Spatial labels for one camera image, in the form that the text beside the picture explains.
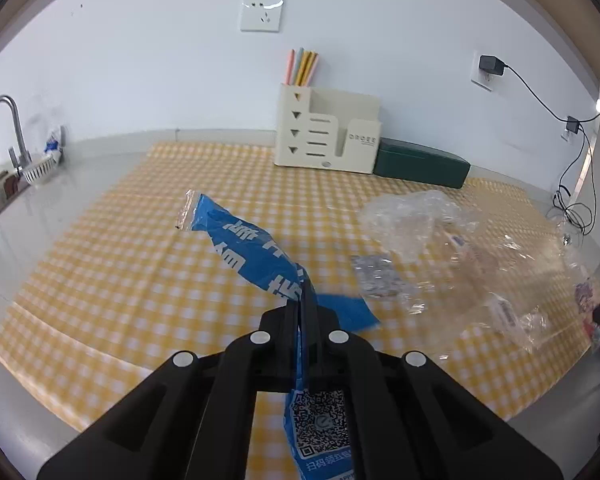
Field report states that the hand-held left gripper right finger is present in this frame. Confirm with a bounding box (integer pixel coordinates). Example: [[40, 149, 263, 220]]
[[300, 280, 564, 480]]

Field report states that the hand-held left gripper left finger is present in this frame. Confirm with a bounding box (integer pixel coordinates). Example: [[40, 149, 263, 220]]
[[37, 302, 301, 480]]

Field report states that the silver blister pack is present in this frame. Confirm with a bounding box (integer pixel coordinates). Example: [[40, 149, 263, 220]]
[[351, 254, 414, 302]]

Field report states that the blue plastic wrapper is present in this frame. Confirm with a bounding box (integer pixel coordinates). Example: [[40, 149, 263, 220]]
[[176, 189, 381, 480]]

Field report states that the clear plastic bag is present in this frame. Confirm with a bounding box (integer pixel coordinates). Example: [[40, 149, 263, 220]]
[[357, 190, 597, 358]]

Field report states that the yellow checked tablecloth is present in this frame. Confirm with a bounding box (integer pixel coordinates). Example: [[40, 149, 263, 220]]
[[0, 141, 600, 435]]

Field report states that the dark green case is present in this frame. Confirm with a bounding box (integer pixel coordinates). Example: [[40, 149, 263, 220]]
[[373, 137, 471, 190]]

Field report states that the cream desk organizer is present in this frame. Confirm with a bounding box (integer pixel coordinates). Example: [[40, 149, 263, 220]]
[[274, 83, 382, 175]]

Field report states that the black charger plug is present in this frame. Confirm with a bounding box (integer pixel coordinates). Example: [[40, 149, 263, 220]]
[[478, 54, 507, 77]]

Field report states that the white drain basket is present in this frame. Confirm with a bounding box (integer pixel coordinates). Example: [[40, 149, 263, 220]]
[[22, 153, 62, 186]]

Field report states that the blue and white packet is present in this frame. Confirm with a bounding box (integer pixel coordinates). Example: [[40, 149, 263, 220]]
[[44, 126, 67, 162]]

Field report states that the steel faucet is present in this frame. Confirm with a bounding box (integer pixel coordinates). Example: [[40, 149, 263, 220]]
[[0, 95, 34, 177]]

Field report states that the black hanging cable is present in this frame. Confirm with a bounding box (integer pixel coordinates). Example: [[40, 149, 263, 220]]
[[549, 127, 597, 237]]

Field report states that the black charger cable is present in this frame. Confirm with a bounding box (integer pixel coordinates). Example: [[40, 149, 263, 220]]
[[502, 64, 600, 124]]

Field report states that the white wall socket with charger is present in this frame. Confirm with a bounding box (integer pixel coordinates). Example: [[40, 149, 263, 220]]
[[472, 50, 496, 92]]

